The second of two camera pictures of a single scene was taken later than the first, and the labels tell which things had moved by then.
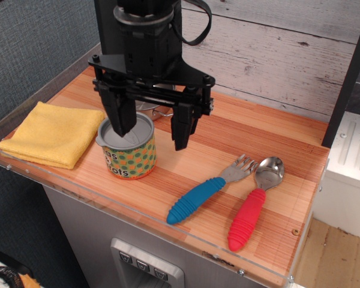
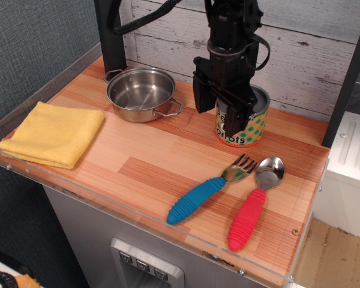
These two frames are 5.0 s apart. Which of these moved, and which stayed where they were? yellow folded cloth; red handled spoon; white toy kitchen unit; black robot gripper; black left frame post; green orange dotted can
Moved: black robot gripper; green orange dotted can
Stayed: red handled spoon; black left frame post; yellow folded cloth; white toy kitchen unit
